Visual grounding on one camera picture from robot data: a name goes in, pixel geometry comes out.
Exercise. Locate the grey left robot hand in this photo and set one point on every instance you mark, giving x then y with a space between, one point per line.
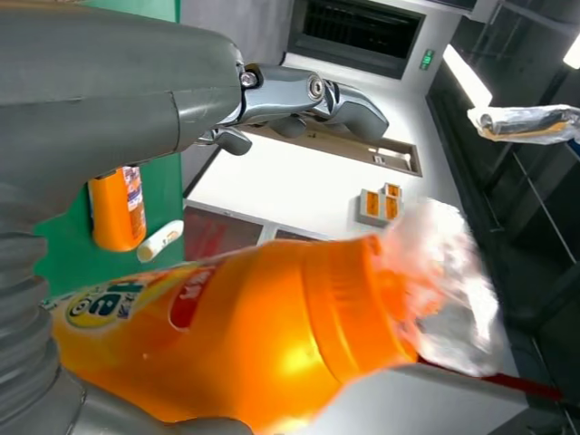
99 96

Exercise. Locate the orange bottle with plastic-wrapped cap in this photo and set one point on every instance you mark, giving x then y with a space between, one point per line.
113 210
253 336

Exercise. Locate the small white bottle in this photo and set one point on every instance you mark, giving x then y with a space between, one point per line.
158 241

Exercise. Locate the green mat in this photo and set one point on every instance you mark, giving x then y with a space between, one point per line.
68 258

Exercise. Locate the red panelled white cabinet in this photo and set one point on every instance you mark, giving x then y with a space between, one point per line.
217 231

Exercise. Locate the black ceiling air vent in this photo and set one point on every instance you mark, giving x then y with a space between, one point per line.
357 30

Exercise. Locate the green exit sign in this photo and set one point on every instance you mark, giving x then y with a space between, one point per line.
426 59

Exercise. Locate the long ceiling light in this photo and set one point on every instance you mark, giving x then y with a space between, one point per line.
467 75

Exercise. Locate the plastic-wrapped bundle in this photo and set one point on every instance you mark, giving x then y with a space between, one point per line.
526 123

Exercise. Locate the grey and orange wall boxes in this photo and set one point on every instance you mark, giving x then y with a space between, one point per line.
378 205

